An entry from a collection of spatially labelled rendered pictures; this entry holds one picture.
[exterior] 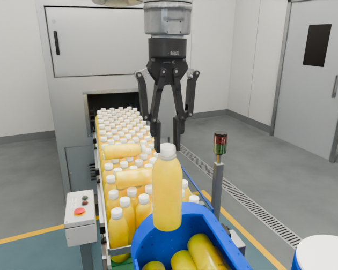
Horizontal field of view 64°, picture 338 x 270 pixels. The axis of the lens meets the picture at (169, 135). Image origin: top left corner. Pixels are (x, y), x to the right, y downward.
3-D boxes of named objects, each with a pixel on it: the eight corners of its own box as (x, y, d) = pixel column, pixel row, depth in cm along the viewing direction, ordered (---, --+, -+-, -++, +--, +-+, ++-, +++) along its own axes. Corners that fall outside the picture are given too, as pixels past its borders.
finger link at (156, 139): (160, 122, 57) (157, 122, 56) (160, 152, 59) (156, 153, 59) (157, 118, 59) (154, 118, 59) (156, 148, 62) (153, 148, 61)
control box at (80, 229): (67, 247, 95) (63, 223, 91) (70, 213, 113) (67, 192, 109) (97, 241, 97) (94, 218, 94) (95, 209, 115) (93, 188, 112)
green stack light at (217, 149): (216, 155, 128) (217, 145, 127) (210, 150, 134) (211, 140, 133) (228, 154, 130) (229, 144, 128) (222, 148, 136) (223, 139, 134)
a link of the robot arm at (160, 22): (199, 2, 48) (198, 38, 50) (182, 7, 56) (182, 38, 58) (148, 0, 46) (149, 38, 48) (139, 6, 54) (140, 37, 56)
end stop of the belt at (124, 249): (110, 256, 97) (109, 250, 96) (110, 255, 98) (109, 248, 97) (213, 235, 108) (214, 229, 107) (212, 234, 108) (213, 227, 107)
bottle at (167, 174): (187, 225, 67) (189, 154, 60) (162, 237, 63) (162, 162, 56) (170, 210, 73) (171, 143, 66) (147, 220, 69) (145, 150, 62)
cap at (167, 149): (179, 154, 61) (179, 147, 60) (164, 158, 59) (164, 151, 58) (169, 148, 64) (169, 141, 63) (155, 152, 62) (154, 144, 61)
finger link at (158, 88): (168, 69, 53) (161, 68, 53) (157, 124, 56) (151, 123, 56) (163, 67, 57) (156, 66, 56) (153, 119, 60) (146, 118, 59)
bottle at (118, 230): (126, 247, 108) (124, 206, 102) (132, 260, 102) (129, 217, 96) (108, 252, 106) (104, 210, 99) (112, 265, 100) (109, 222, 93)
